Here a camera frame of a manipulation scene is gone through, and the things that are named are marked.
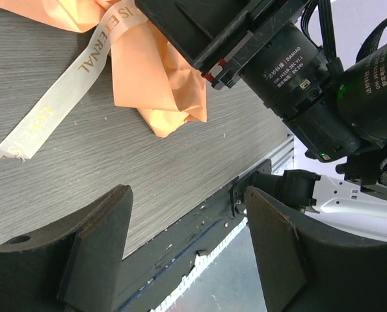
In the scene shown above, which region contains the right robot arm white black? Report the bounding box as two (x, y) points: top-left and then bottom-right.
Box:
(136, 1), (387, 201)

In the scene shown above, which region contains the white slotted cable duct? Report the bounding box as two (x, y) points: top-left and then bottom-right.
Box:
(150, 220), (247, 312)

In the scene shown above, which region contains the orange wrapping paper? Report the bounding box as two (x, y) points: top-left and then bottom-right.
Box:
(0, 1), (207, 138)

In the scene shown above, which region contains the aluminium frame rail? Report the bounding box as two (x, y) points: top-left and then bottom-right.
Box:
(267, 135), (295, 175)

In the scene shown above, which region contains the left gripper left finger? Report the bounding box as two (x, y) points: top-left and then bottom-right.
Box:
(0, 185), (133, 311)

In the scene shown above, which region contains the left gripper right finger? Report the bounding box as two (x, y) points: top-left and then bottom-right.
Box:
(245, 187), (387, 311)

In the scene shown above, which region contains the cream printed ribbon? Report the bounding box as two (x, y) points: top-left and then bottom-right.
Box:
(0, 1), (147, 161)

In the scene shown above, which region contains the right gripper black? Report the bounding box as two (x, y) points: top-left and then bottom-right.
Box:
(137, 1), (325, 119)

